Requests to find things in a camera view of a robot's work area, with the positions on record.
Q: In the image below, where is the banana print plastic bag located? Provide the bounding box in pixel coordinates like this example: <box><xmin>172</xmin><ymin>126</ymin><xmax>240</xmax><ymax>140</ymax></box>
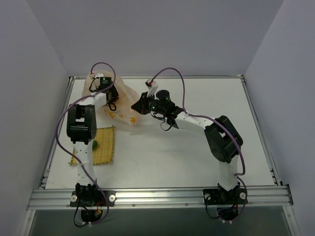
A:
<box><xmin>82</xmin><ymin>70</ymin><xmax>139</xmax><ymax>125</ymax></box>

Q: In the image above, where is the green fake fruit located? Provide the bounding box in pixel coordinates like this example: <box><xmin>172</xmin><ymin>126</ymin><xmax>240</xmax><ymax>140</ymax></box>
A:
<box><xmin>93</xmin><ymin>140</ymin><xmax>98</xmax><ymax>149</ymax></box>

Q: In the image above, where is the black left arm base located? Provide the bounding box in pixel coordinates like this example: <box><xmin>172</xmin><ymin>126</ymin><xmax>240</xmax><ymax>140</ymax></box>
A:
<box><xmin>69</xmin><ymin>190</ymin><xmax>116</xmax><ymax>228</ymax></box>

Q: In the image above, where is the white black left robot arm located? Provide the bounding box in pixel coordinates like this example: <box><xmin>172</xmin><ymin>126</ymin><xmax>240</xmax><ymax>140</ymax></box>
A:
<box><xmin>66</xmin><ymin>73</ymin><xmax>119</xmax><ymax>186</ymax></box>

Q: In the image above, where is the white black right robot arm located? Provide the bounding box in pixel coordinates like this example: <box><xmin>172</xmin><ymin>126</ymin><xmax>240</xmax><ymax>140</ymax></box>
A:
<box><xmin>131</xmin><ymin>90</ymin><xmax>243</xmax><ymax>191</ymax></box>

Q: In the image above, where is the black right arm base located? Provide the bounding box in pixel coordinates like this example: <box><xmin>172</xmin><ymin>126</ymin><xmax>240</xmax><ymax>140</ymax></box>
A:
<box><xmin>203</xmin><ymin>186</ymin><xmax>248</xmax><ymax>224</ymax></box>

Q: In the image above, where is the yellow woven placemat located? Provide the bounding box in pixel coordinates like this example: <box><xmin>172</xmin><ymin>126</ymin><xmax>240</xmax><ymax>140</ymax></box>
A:
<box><xmin>68</xmin><ymin>125</ymin><xmax>116</xmax><ymax>167</ymax></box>

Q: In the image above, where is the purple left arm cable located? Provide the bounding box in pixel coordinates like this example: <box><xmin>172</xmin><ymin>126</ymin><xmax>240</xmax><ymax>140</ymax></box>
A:
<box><xmin>54</xmin><ymin>61</ymin><xmax>116</xmax><ymax>225</ymax></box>

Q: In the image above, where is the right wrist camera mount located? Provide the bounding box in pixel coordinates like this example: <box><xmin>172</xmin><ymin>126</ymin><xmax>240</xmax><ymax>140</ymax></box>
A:
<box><xmin>145</xmin><ymin>79</ymin><xmax>158</xmax><ymax>98</ymax></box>

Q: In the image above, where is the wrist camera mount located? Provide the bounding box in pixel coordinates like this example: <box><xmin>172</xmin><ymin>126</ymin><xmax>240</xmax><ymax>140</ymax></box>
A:
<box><xmin>145</xmin><ymin>79</ymin><xmax>158</xmax><ymax>98</ymax></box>
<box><xmin>88</xmin><ymin>72</ymin><xmax>105</xmax><ymax>80</ymax></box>

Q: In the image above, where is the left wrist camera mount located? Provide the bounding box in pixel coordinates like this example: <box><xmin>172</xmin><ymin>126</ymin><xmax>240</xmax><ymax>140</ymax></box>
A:
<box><xmin>88</xmin><ymin>72</ymin><xmax>105</xmax><ymax>80</ymax></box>

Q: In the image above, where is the front aluminium mounting rail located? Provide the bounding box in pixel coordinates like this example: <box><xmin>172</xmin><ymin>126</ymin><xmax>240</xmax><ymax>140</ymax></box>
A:
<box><xmin>27</xmin><ymin>186</ymin><xmax>293</xmax><ymax>210</ymax></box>

